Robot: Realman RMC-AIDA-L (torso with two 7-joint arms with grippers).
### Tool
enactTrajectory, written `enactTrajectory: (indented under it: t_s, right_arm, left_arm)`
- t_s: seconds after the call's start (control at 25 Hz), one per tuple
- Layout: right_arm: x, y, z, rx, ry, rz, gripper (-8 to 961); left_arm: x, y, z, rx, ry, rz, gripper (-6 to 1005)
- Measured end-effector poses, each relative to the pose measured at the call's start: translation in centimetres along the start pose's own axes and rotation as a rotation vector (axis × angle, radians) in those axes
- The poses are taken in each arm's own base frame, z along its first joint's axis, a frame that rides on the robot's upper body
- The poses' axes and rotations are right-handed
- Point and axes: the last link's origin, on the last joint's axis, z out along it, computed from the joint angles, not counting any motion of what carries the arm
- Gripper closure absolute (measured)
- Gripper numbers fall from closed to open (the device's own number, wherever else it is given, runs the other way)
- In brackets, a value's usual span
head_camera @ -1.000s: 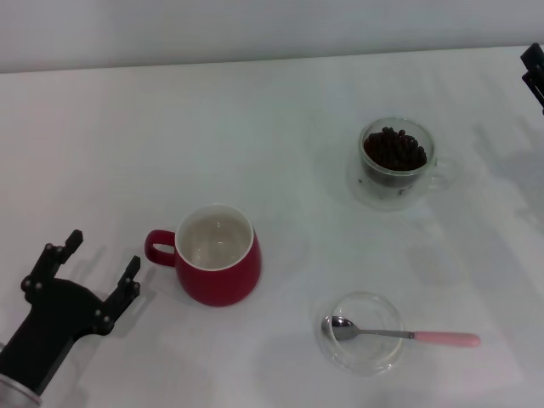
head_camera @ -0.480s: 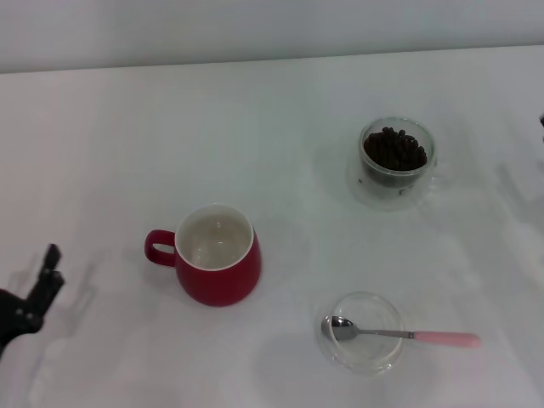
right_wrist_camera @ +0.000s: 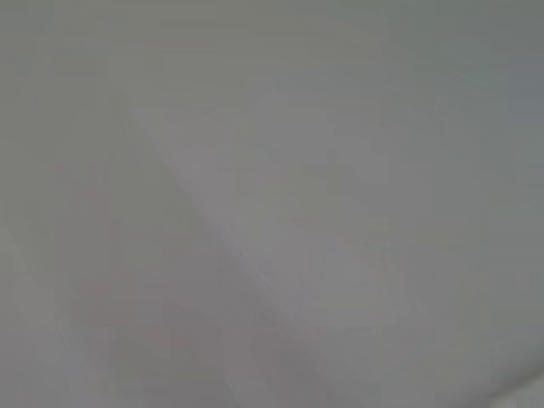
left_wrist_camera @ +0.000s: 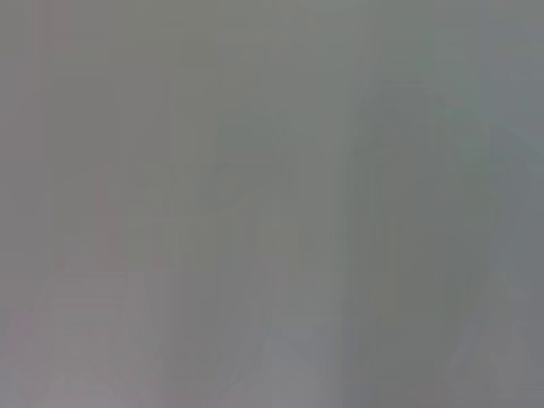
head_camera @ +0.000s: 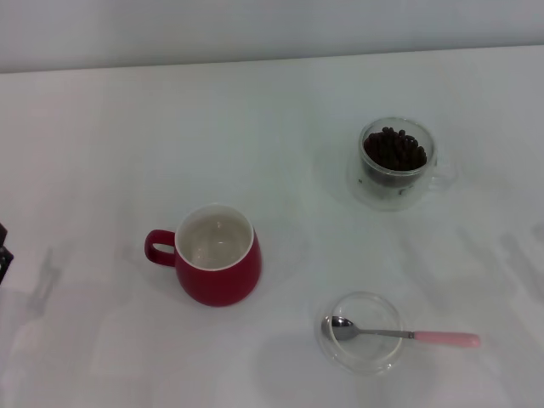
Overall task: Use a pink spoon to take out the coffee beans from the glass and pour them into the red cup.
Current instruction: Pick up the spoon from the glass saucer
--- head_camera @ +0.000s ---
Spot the red ceramic mug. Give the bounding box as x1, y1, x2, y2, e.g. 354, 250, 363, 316
144, 203, 264, 308

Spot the pink-handled metal spoon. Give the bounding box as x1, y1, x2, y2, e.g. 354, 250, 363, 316
320, 315, 481, 349

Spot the clear double-walled glass cup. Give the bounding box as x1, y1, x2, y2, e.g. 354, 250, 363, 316
347, 116, 460, 213

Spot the pile of coffee beans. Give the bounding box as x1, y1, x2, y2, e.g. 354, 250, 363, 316
361, 126, 428, 188

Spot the clear round glass dish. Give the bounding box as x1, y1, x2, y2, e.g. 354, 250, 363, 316
314, 291, 404, 376

